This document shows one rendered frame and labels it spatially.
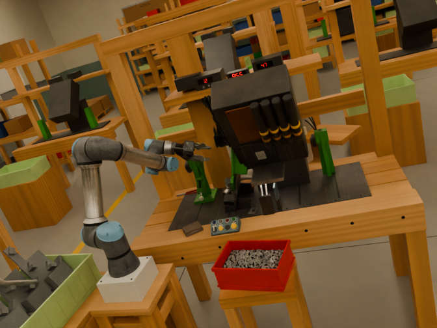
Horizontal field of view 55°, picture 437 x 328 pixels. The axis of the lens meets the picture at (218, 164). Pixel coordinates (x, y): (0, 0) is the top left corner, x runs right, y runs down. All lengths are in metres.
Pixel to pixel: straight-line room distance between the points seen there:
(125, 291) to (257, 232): 0.69
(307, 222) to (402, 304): 1.04
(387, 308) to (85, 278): 1.79
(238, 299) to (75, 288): 0.85
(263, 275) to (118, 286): 0.67
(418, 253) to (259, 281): 0.81
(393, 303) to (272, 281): 1.24
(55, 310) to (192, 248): 0.71
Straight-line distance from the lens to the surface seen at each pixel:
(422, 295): 2.43
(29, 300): 2.37
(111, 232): 1.98
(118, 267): 2.04
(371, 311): 2.89
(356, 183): 2.34
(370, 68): 2.47
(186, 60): 2.48
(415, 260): 2.28
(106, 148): 1.97
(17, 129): 8.00
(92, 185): 2.08
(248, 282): 1.89
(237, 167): 2.23
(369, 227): 2.13
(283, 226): 2.10
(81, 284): 2.34
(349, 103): 2.59
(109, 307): 2.11
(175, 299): 2.24
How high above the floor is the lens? 1.99
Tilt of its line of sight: 21 degrees down
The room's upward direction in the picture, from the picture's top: 18 degrees counter-clockwise
